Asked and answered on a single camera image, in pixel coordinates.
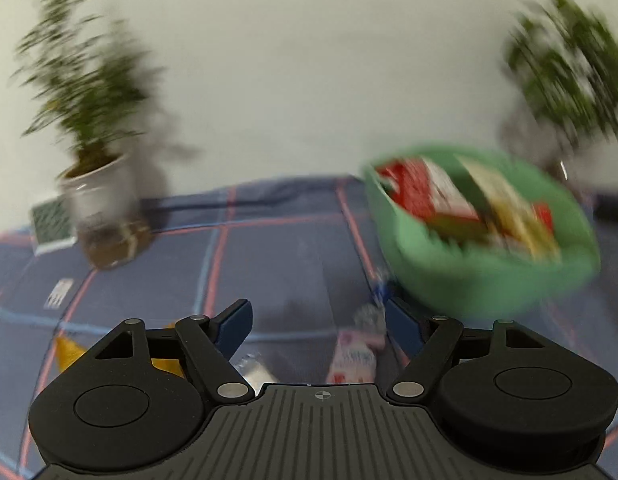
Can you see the green plastic basin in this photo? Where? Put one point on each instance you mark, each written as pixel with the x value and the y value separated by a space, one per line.
pixel 464 285

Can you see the green patterned card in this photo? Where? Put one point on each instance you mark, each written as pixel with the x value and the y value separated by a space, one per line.
pixel 51 222

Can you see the blue candy wrapper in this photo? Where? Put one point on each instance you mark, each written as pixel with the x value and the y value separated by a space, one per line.
pixel 381 287

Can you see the pink white candy packet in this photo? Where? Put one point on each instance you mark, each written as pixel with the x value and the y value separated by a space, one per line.
pixel 351 360

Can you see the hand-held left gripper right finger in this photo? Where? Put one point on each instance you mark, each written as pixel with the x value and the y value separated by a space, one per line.
pixel 401 321

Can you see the flat yellow wrapper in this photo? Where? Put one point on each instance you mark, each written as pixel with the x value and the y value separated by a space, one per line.
pixel 66 355

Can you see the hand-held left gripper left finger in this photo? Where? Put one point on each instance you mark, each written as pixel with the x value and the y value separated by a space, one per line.
pixel 236 322

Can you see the silver white snack packet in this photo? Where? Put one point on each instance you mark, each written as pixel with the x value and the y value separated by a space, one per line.
pixel 256 372

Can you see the small white cloth tag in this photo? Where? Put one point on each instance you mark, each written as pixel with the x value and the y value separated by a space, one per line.
pixel 59 294

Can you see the white round snack packet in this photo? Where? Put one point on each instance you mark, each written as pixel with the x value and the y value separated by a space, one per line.
pixel 369 322

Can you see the broad-leaf plant in glass vase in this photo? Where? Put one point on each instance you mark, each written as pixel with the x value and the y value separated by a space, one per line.
pixel 564 75

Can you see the potted plant in white pot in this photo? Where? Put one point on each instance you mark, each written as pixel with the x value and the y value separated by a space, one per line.
pixel 89 110

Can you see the shiny red snack bar packet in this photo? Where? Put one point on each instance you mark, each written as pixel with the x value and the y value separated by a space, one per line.
pixel 544 216

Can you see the yellow snack packet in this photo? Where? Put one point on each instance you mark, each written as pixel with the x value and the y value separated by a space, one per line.
pixel 519 222

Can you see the blue plaid blanket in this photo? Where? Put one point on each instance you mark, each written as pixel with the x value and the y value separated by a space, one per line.
pixel 289 270

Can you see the long red white-print snack packet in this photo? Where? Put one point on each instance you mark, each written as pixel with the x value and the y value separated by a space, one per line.
pixel 429 190

